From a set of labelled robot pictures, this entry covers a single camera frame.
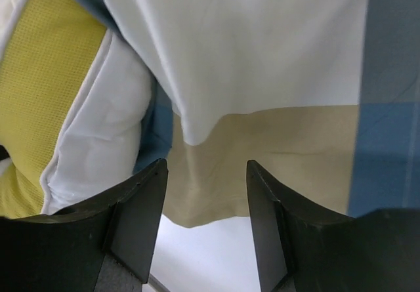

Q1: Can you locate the blue beige patchwork pillowcase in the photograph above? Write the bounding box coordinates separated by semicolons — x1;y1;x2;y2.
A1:
54;0;420;229

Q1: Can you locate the cream quilted pillow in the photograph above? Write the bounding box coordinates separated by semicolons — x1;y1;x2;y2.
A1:
1;0;153;219

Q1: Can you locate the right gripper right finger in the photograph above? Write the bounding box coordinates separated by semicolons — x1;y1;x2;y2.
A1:
246;160;419;291

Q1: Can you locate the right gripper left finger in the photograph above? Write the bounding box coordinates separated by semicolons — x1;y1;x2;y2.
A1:
1;159;168;291

